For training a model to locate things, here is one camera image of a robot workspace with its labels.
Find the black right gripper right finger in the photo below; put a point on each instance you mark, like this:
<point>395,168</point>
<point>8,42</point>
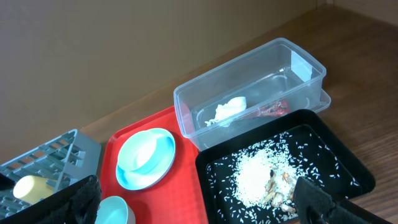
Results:
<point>315,206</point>

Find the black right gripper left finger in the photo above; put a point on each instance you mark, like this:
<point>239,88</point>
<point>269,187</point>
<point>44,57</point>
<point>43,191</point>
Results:
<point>76,204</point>

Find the mint green bowl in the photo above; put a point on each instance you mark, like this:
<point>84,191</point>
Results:
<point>115,210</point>

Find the yellow plastic cup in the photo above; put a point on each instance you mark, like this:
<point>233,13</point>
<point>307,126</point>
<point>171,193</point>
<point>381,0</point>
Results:
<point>32,189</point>

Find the rice and food scraps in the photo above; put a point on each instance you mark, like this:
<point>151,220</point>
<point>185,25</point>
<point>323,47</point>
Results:
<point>255,184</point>

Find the light blue plate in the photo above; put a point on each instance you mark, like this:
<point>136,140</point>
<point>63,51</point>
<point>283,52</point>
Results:
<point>131,180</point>

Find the light blue bowl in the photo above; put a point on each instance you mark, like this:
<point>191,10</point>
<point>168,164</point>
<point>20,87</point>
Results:
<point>141,152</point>

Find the red snack wrapper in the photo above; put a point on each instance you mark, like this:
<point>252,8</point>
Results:
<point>275,109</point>

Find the white napkin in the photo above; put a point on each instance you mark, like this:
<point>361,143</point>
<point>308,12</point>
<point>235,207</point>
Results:
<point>232,107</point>

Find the grey dishwasher rack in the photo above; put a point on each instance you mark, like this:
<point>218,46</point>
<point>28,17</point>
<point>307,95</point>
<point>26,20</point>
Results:
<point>67,159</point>

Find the black waste tray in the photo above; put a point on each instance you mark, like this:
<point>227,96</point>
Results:
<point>285,123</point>

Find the red plastic tray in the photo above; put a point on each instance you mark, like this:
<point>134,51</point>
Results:
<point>177,197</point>

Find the clear plastic bin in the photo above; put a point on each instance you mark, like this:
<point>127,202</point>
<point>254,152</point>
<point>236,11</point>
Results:
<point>277,70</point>

